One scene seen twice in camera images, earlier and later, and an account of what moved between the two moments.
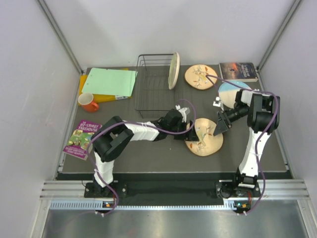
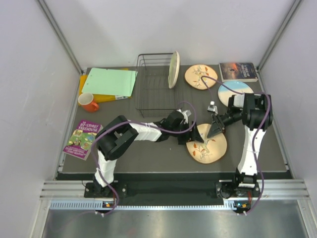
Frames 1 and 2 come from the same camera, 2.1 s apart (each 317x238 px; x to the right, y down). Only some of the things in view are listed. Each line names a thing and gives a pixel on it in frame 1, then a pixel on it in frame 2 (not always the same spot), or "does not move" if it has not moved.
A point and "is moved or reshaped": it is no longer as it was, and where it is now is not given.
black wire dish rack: [152, 90] does not move
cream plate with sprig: [174, 71] does not move
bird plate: [208, 144] is moved or reshaped
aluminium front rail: [275, 189] does not move
